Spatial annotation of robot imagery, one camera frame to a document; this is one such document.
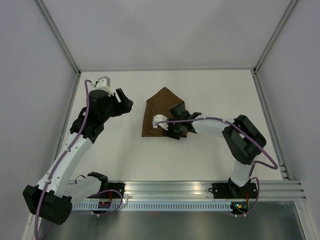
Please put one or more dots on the left aluminium frame post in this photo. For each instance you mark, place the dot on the left aluminium frame post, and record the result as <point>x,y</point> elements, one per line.
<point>57,35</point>

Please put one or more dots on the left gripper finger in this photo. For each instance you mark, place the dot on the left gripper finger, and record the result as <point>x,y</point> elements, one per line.
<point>124,107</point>
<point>123,98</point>

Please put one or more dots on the right aluminium frame post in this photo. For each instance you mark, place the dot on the right aluminium frame post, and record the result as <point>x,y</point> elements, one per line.
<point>275,34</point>

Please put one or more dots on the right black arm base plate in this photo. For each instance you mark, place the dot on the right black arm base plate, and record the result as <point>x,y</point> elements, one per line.
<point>228,191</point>

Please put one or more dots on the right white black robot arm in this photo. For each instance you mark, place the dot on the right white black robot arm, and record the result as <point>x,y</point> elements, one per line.
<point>242,137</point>

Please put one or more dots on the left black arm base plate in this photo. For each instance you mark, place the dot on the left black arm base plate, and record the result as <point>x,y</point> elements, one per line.
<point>110,190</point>

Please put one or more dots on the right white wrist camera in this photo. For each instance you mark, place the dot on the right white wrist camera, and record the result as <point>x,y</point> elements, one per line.
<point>160,121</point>

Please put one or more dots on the brown cloth napkin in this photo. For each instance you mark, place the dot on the brown cloth napkin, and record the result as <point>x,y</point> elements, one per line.
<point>158,104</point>

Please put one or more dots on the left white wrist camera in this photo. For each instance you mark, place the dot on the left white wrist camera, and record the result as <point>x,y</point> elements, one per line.
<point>104,83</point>

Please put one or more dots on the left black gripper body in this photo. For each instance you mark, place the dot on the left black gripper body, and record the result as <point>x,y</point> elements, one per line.
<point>112,109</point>

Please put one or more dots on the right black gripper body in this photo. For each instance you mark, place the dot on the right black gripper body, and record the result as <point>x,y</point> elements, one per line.
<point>174,130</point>

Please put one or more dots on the aluminium frame post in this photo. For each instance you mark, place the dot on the aluminium frame post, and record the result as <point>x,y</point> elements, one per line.
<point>275,34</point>
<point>57,35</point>

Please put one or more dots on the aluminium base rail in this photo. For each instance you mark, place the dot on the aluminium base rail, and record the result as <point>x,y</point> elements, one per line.
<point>283,190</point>

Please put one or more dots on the white slotted cable duct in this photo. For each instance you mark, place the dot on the white slotted cable duct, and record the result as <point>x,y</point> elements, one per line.
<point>155,206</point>

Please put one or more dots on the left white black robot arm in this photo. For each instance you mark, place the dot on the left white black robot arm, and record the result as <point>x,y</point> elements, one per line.
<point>52,198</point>

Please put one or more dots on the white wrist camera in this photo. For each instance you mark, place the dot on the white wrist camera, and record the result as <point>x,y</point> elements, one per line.
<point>160,121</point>
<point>104,83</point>

